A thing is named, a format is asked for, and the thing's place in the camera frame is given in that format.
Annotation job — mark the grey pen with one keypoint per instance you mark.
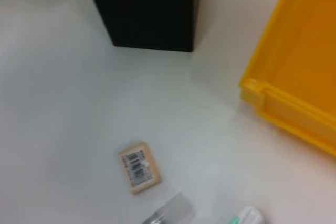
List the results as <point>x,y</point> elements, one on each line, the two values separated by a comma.
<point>170,212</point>

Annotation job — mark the black mesh pen holder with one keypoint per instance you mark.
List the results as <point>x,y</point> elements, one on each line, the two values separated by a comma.
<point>147,9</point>

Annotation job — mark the yellow plastic bin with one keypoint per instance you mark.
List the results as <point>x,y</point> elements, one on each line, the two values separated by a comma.
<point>302,64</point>

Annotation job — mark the green utility knife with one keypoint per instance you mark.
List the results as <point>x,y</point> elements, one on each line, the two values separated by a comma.
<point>246,216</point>

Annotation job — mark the beige eraser with barcode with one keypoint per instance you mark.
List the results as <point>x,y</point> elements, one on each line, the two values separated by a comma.
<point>139,169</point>

